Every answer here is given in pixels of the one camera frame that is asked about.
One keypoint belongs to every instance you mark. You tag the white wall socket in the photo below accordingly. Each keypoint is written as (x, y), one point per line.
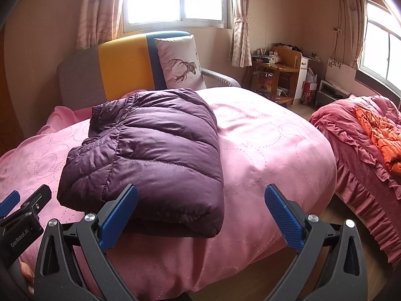
(337, 30)

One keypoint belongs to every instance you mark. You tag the person's left hand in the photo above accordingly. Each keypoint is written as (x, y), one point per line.
(28, 277)

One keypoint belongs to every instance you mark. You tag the floral cardboard box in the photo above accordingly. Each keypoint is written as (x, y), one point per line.
(340, 72)

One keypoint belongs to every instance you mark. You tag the grey bed rail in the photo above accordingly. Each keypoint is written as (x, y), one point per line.
(219, 76)

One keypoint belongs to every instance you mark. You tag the white deer print pillow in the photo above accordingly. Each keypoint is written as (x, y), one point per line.
(178, 56)

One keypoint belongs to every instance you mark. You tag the bedroom window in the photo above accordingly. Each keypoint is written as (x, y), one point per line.
(379, 44)
(163, 0)

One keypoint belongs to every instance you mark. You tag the wooden desk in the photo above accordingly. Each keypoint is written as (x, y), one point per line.
(275, 69)

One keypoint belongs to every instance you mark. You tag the white plastic bag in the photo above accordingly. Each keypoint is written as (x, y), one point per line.
(311, 75)

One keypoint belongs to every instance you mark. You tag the purple quilted down jacket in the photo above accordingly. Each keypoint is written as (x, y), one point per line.
(150, 144)

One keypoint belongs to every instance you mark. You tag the bed with pink cover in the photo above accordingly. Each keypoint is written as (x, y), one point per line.
(266, 150)

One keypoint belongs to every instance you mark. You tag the white cabinet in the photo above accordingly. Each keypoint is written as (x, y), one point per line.
(302, 75)

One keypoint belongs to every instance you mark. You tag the orange blanket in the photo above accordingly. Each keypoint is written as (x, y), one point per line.
(382, 138)

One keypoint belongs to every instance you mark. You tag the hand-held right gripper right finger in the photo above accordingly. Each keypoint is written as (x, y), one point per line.
(286, 219)

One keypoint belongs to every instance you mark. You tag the pink patterned curtain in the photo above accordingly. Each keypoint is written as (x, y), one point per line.
(240, 22)
(100, 12)
(354, 22)

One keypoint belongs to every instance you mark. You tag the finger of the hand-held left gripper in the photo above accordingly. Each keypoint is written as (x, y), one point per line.
(34, 200)
(9, 202)

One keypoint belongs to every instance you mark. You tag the red paper bag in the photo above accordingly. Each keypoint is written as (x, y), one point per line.
(308, 92)

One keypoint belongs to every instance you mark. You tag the grey low cabinet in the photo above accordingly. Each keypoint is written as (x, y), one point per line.
(329, 97)

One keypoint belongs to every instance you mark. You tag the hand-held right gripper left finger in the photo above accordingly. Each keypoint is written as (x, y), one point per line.
(117, 216)

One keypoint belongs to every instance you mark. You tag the grey yellow blue headboard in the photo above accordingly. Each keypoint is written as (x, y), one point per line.
(122, 62)

